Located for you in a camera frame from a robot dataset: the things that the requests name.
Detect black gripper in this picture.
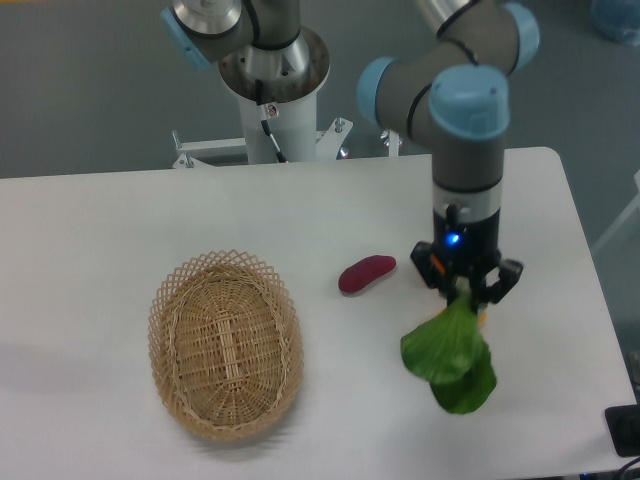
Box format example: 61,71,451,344
410,211,524,305

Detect green leafy vegetable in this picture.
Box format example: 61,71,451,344
400,280,498,415

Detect grey robot arm, blue caps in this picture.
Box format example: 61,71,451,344
161,1,540,308

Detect purple sweet potato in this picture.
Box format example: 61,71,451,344
338,255,397,295

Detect black device at table edge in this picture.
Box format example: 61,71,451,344
604,404,639,457

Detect woven wicker basket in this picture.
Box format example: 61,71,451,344
148,250,304,441

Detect blue object top right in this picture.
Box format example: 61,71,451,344
590,0,639,47

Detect white metal base frame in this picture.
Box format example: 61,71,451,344
171,114,404,169

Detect black cable on pedestal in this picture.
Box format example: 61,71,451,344
254,78,290,164

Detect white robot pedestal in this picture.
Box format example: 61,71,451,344
219,26,330,165

